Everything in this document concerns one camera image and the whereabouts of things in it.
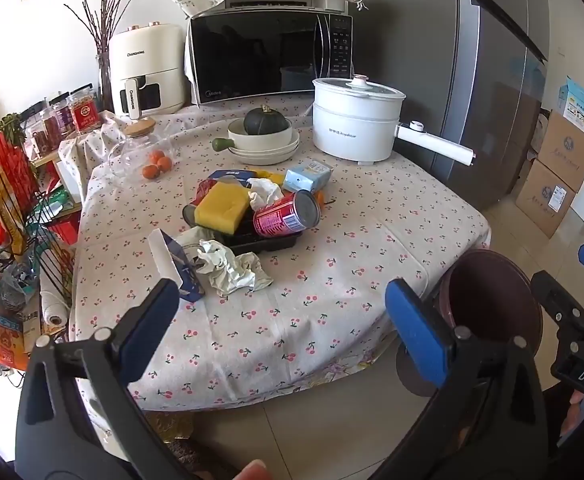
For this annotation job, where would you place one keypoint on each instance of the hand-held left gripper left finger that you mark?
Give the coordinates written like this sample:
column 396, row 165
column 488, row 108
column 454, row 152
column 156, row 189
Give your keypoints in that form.
column 147, row 322

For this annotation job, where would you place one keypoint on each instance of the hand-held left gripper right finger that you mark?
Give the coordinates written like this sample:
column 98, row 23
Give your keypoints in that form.
column 417, row 332

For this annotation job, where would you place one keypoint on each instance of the blue and white packet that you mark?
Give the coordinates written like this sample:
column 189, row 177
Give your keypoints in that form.
column 179, row 267

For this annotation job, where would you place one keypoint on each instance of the brown round trash bin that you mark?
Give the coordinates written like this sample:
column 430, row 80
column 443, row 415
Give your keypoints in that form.
column 492, row 310

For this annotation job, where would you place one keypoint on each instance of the grey white paper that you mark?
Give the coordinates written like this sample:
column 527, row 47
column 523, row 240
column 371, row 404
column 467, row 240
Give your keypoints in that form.
column 232, row 267

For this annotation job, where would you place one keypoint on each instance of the black plastic tray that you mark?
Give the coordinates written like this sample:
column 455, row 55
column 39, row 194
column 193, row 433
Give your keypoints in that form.
column 257, row 244

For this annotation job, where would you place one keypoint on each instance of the yellow sponge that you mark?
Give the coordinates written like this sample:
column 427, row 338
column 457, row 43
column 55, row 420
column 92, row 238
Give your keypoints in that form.
column 222, row 207

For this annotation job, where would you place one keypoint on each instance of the red drink can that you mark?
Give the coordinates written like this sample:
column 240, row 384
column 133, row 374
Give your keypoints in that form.
column 284, row 215
column 204, row 192

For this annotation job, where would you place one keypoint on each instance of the blue snack packet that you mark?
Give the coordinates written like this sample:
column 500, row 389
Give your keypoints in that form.
column 232, row 175

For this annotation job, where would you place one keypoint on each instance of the white tissue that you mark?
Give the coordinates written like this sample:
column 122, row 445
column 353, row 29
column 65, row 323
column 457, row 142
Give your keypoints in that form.
column 264, row 192

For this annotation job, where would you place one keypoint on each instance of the yellow snack wrapper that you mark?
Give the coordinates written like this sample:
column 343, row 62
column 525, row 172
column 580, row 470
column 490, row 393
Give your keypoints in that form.
column 267, row 174

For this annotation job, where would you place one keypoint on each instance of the light blue milk carton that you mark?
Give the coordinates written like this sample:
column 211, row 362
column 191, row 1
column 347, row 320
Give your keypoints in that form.
column 308, row 175

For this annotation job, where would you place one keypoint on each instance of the person's right hand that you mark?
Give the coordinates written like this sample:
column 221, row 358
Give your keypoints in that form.
column 574, row 412

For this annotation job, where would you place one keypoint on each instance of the person's left hand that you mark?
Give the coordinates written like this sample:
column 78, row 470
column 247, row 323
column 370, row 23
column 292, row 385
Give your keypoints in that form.
column 251, row 471

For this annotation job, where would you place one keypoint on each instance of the cardboard box with white label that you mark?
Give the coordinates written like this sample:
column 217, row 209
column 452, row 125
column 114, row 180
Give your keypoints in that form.
column 542, row 200

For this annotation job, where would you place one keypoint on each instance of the white paper roll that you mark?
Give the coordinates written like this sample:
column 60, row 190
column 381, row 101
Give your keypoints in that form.
column 53, row 305

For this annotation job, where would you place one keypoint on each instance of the large cardboard box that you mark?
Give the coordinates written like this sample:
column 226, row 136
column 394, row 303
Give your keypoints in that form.
column 567, row 152

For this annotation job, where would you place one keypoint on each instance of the cherry print tablecloth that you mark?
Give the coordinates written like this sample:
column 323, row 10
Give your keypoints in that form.
column 347, row 240

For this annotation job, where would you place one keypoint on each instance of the orange snack bag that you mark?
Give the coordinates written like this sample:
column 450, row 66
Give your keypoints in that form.
column 4, row 342

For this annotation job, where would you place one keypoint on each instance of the small orange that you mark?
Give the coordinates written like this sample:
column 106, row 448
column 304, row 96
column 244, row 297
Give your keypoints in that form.
column 157, row 154
column 150, row 172
column 164, row 163

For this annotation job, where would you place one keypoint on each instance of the blue and white carton box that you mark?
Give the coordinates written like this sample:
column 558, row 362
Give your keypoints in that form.
column 577, row 105

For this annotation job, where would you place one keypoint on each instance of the glass jar with wooden lid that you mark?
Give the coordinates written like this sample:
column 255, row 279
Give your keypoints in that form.
column 132, row 150

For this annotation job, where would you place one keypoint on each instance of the red packets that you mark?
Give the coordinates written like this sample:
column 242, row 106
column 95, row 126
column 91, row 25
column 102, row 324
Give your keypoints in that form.
column 4, row 195

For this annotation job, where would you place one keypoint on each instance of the clear jar with red label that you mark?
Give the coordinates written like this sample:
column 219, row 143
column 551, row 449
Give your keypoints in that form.
column 84, row 112

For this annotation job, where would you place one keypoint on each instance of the white electric pot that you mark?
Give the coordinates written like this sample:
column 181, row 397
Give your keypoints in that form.
column 354, row 120

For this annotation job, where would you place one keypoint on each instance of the clear jar with dark contents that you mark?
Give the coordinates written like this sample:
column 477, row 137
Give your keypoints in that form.
column 57, row 120

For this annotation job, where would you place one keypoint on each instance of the grey refrigerator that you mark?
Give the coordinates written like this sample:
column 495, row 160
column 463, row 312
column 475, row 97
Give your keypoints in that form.
column 447, row 85

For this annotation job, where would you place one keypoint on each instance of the dark green squash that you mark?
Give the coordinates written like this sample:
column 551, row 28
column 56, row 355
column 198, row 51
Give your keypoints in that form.
column 266, row 121

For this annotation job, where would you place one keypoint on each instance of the white air fryer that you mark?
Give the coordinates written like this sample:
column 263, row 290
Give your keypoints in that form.
column 144, row 67

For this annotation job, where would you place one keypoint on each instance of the glass vase with twigs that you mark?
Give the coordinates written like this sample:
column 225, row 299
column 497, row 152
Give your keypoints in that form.
column 103, row 55

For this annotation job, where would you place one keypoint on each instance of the black microwave oven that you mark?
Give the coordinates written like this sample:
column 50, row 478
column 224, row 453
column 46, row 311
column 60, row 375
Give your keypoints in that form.
column 257, row 55

